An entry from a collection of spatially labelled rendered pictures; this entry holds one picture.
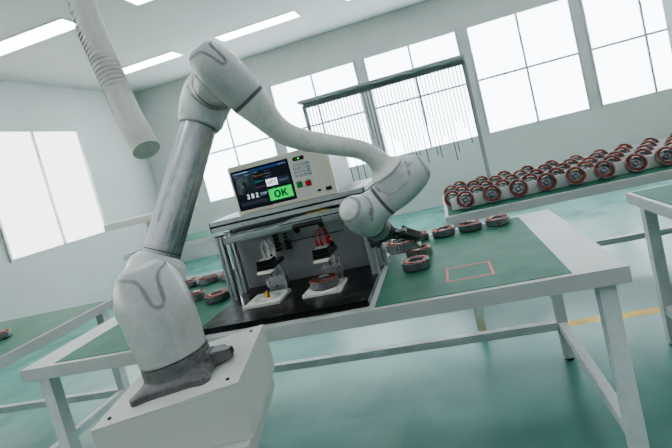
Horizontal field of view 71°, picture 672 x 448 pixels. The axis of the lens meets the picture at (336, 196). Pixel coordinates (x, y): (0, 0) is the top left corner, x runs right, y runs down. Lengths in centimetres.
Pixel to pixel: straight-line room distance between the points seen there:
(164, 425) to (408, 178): 84
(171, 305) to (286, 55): 768
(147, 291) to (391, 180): 68
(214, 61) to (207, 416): 82
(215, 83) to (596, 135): 761
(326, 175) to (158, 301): 100
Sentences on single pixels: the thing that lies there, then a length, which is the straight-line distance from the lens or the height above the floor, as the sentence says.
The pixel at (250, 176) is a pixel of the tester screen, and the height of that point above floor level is 126.
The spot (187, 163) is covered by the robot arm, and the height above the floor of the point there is 134.
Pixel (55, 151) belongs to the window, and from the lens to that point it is 798.
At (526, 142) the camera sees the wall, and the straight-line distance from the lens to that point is 826.
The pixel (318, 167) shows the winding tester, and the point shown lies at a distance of 192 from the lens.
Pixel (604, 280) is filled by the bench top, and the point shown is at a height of 72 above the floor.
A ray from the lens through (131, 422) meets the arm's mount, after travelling 114.
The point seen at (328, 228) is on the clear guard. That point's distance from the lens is 166.
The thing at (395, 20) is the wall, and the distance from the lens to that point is 835.
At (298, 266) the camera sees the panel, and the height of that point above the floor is 82.
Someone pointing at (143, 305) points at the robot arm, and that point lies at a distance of 111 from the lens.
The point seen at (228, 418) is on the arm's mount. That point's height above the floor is 80.
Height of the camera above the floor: 126
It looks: 5 degrees down
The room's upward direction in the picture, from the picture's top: 14 degrees counter-clockwise
